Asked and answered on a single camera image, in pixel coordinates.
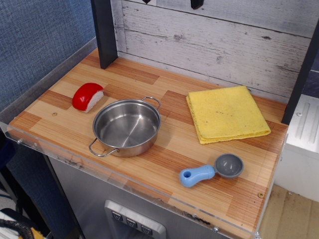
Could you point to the blue handled grey spoon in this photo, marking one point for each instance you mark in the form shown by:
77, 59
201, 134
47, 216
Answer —
227, 166

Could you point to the stainless steel pot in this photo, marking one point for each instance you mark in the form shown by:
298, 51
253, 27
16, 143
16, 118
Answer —
126, 128

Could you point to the folded yellow cloth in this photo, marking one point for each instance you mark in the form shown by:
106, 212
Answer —
226, 114

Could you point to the white grooved block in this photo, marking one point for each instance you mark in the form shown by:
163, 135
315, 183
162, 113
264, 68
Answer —
303, 131

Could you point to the clear acrylic table guard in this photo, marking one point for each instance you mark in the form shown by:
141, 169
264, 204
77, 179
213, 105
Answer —
44, 120

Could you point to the silver dispenser button panel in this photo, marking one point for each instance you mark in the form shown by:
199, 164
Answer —
126, 223

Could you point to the dark grey left post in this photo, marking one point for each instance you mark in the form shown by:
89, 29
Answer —
105, 33

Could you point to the dark grey post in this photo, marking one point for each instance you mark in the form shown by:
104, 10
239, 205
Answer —
105, 33
302, 77

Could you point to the dark grey right post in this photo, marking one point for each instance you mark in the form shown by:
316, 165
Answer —
302, 77

